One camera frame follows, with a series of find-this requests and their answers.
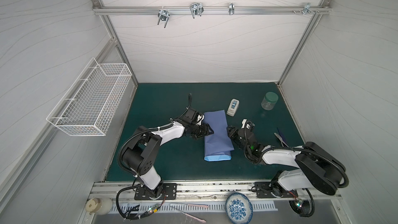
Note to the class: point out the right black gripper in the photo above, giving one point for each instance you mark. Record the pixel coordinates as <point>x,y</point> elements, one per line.
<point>235,134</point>

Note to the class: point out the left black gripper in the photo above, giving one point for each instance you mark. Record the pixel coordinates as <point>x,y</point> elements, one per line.
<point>204,130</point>

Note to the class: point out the light blue wrapping paper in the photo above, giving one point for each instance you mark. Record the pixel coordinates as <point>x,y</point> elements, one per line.
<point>217,146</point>

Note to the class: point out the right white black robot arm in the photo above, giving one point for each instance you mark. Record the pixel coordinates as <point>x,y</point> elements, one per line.
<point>313,167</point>

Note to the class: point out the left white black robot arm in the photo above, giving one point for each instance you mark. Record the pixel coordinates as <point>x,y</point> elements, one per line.
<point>138,154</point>

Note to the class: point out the green table mat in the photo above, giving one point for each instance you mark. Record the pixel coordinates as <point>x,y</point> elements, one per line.
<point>183,159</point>

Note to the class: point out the green lid clear jar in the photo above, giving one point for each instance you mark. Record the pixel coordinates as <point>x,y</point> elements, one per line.
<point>269,101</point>

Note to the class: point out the blue white patterned plate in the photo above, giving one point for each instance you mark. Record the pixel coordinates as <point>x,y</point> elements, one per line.
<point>238,208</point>

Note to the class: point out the middle metal hook clamp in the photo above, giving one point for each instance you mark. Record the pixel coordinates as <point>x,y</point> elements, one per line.
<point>196,9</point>

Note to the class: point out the metal hook clamp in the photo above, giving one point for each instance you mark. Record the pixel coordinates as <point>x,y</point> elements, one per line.
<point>196,9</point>
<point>163,16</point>

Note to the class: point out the left metal hook clamp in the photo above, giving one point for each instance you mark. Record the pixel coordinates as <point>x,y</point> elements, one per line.
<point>163,16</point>

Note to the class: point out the white round container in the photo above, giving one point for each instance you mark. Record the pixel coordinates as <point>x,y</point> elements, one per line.
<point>99,206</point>

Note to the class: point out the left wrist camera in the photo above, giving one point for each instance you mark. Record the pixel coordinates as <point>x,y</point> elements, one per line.
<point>199,119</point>

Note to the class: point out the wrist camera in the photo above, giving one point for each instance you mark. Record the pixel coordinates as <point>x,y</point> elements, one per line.
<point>199,119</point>
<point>247,124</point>

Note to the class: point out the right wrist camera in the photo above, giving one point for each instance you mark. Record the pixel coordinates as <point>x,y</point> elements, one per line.
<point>247,124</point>

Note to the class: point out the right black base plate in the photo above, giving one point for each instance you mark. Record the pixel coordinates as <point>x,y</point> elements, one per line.
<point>262,189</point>

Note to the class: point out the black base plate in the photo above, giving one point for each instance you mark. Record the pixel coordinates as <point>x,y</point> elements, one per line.
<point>262,189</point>
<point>166,191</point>

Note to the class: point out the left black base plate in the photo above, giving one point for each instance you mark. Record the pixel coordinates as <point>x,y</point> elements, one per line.
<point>166,191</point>

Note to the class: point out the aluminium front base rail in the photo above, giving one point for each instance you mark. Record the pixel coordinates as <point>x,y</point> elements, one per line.
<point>200,190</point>

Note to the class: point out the small metal ring clamp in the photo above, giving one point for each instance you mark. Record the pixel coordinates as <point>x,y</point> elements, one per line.
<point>231,9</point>

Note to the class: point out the white wire basket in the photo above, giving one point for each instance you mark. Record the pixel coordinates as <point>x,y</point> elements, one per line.
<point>89,105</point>

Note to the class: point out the right metal bracket clamp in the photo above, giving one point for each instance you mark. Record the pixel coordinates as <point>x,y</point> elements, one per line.
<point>307,10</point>

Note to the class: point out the aluminium top cross rail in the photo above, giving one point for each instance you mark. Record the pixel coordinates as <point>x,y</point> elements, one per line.
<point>208,10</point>

